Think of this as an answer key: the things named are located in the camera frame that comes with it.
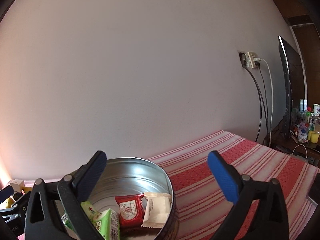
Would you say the small white box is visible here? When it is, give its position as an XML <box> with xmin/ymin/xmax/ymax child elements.
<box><xmin>9</xmin><ymin>179</ymin><xmax>24</xmax><ymax>193</ymax></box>

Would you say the white mug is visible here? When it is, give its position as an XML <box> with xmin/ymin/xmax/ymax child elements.
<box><xmin>313</xmin><ymin>103</ymin><xmax>320</xmax><ymax>116</ymax></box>

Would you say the white snack packet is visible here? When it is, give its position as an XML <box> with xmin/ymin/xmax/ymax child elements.
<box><xmin>141</xmin><ymin>192</ymin><xmax>172</xmax><ymax>228</ymax></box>

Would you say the red snack packet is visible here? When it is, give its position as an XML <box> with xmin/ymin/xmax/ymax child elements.
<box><xmin>115</xmin><ymin>193</ymin><xmax>145</xmax><ymax>228</ymax></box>

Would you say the green drink carton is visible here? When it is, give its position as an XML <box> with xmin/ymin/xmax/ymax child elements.
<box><xmin>61</xmin><ymin>201</ymin><xmax>98</xmax><ymax>231</ymax></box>
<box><xmin>92</xmin><ymin>209</ymin><xmax>120</xmax><ymax>240</ymax></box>

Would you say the round metal tin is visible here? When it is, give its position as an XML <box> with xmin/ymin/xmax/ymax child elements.
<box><xmin>88</xmin><ymin>157</ymin><xmax>180</xmax><ymax>239</ymax></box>

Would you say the black flat monitor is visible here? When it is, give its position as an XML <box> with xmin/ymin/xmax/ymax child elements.
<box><xmin>278</xmin><ymin>36</ymin><xmax>306</xmax><ymax>139</ymax></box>

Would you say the dark wooden desk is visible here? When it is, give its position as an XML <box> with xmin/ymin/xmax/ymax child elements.
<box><xmin>271</xmin><ymin>128</ymin><xmax>319</xmax><ymax>167</ymax></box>

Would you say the yellow cup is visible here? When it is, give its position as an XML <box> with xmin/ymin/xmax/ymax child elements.
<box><xmin>308</xmin><ymin>131</ymin><xmax>319</xmax><ymax>144</ymax></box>

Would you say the white wall socket adapter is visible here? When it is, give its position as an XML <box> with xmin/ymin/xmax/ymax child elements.
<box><xmin>238</xmin><ymin>51</ymin><xmax>260</xmax><ymax>69</ymax></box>

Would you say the red striped tablecloth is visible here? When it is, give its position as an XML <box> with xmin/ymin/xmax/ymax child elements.
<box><xmin>22</xmin><ymin>129</ymin><xmax>320</xmax><ymax>240</ymax></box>

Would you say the white power cable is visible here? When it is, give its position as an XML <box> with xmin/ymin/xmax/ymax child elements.
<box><xmin>258</xmin><ymin>58</ymin><xmax>275</xmax><ymax>148</ymax></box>

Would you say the black power cable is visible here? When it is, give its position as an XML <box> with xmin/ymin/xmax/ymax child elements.
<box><xmin>242</xmin><ymin>64</ymin><xmax>263</xmax><ymax>143</ymax></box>

